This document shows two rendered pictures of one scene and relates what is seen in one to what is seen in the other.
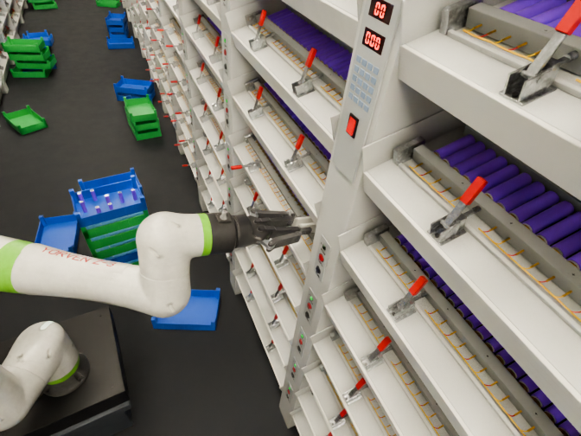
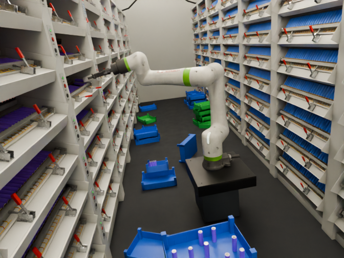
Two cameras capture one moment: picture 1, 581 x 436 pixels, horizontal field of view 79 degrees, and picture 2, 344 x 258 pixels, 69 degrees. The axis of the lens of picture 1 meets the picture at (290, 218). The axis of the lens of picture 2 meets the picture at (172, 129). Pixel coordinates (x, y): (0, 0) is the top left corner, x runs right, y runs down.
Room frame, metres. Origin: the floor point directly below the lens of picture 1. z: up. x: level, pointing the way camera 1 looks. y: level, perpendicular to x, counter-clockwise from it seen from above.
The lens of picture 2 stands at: (1.90, 1.16, 1.18)
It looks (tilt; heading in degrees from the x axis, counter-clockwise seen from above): 19 degrees down; 207
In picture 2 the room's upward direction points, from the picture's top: 7 degrees counter-clockwise
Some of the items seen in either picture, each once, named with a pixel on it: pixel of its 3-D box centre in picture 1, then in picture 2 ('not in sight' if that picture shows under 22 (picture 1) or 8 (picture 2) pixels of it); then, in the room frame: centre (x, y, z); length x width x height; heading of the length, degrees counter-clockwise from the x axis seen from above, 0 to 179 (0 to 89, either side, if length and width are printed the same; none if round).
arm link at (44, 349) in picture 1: (45, 355); (212, 143); (0.43, 0.69, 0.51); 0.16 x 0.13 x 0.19; 177
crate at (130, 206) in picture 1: (108, 199); (206, 249); (1.23, 0.89, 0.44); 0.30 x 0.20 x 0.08; 126
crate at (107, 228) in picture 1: (112, 211); not in sight; (1.23, 0.89, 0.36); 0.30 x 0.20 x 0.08; 126
